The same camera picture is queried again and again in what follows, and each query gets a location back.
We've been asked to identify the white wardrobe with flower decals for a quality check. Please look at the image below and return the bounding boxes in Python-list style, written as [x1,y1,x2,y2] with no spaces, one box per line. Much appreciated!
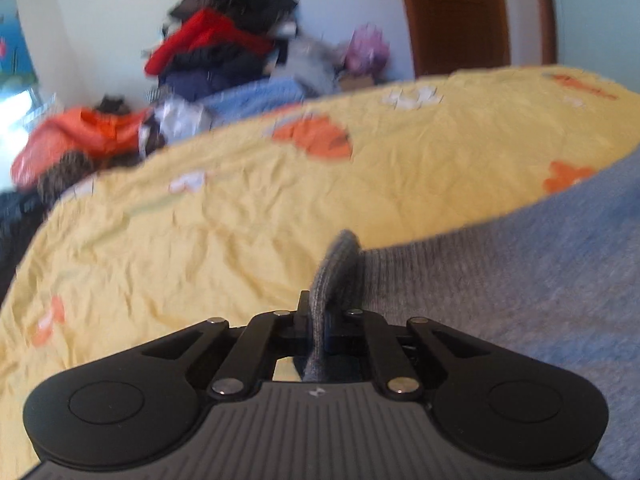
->
[557,0,640,67]

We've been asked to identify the white crumpled plastic bag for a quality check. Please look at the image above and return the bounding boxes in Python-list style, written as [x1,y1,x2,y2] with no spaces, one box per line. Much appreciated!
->
[140,100,213,153]

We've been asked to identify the pink plastic bag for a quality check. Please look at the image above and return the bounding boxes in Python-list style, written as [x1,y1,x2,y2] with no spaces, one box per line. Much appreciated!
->
[345,25,391,75]

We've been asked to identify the red garment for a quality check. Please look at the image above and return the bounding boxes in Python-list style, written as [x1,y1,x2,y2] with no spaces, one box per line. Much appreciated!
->
[145,8,273,76]

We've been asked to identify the dark purple jacket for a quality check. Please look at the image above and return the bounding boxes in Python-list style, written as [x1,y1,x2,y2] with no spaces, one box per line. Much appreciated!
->
[160,57,273,102]

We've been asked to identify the dark patterned clothing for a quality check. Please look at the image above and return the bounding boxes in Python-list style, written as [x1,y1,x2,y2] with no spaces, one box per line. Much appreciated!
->
[0,187,56,301]

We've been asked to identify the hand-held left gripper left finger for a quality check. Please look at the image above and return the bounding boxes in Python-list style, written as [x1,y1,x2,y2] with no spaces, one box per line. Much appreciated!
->
[132,290,313,403]

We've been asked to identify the lotus wall poster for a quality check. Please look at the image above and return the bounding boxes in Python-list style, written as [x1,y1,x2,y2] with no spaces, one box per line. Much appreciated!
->
[0,0,38,86]

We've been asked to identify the grey cloth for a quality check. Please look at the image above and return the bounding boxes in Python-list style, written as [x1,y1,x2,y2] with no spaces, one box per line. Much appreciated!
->
[272,37,346,96]

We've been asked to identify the small black cloth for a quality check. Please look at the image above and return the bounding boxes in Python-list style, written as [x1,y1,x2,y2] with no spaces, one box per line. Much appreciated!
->
[95,95,132,115]

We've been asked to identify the brown wooden door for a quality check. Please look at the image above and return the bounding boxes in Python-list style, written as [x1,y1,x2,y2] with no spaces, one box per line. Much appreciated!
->
[400,0,512,78]

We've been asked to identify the leopard print cloth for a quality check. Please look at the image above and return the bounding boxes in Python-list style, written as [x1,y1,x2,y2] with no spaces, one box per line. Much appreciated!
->
[37,150,96,201]

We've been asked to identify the brown wooden door frame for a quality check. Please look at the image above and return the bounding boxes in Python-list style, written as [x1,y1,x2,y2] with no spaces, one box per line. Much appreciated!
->
[394,0,558,80]

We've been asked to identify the bright window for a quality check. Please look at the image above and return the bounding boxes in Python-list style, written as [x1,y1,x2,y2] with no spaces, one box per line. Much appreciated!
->
[0,80,56,126]

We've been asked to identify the orange plastic bag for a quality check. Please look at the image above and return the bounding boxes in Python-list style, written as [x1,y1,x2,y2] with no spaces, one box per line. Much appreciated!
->
[11,107,151,188]

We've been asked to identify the grey sweater with navy sleeves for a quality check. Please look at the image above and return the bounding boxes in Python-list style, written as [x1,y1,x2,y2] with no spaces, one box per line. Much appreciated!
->
[295,152,640,480]

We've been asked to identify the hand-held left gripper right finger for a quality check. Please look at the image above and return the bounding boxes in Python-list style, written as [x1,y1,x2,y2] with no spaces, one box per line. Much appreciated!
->
[322,307,493,403]

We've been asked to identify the black puffer jacket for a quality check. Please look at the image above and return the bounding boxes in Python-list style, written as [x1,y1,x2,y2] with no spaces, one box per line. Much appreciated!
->
[175,44,271,68]

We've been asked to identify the light blue blanket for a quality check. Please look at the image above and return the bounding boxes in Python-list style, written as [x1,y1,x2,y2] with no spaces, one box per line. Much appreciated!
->
[202,79,308,123]

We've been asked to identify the yellow carrot print quilt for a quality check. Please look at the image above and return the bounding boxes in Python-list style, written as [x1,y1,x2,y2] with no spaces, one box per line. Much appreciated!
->
[0,65,640,480]

